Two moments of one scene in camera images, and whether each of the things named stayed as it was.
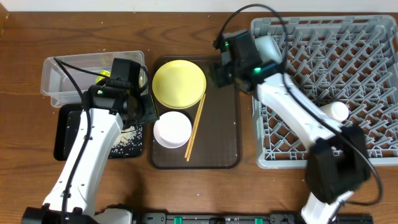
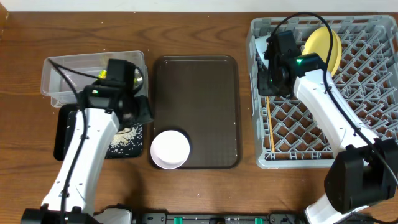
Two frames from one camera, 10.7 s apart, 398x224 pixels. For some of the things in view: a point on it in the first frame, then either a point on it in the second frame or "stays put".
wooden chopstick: [193, 129] to [272, 144]
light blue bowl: [268, 50] stays put
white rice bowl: [172, 129] to [170, 149]
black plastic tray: [129, 144] stays put
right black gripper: [221, 78] to [263, 88]
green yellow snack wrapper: [104, 73] stays put
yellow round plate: [179, 84] to [319, 42]
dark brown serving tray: [217, 141] stays put
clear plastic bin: [55, 84] stays put
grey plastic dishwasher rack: [352, 60] stays put
